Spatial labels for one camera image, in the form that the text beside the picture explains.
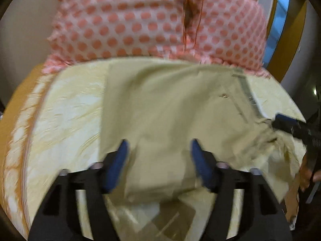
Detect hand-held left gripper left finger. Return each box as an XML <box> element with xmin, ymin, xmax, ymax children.
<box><xmin>28</xmin><ymin>140</ymin><xmax>130</xmax><ymax>241</ymax></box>

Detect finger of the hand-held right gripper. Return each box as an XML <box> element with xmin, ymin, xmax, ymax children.
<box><xmin>269</xmin><ymin>114</ymin><xmax>308</xmax><ymax>139</ymax></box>

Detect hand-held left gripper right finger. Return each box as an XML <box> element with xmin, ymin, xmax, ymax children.
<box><xmin>191</xmin><ymin>139</ymin><xmax>293</xmax><ymax>241</ymax></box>

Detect beige pants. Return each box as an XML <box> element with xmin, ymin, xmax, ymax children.
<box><xmin>99</xmin><ymin>58</ymin><xmax>305</xmax><ymax>204</ymax></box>

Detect person's right hand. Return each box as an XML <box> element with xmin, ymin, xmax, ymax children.
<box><xmin>298</xmin><ymin>153</ymin><xmax>321</xmax><ymax>192</ymax></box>

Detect yellow patterned bedsheet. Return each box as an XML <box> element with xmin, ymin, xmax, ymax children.
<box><xmin>0</xmin><ymin>58</ymin><xmax>308</xmax><ymax>240</ymax></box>

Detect yellow framed window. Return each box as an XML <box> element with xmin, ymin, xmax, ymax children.
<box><xmin>238</xmin><ymin>0</ymin><xmax>308</xmax><ymax>83</ymax></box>

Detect pink polka dot pillow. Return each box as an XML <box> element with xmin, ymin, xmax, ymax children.
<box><xmin>41</xmin><ymin>0</ymin><xmax>272</xmax><ymax>78</ymax></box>

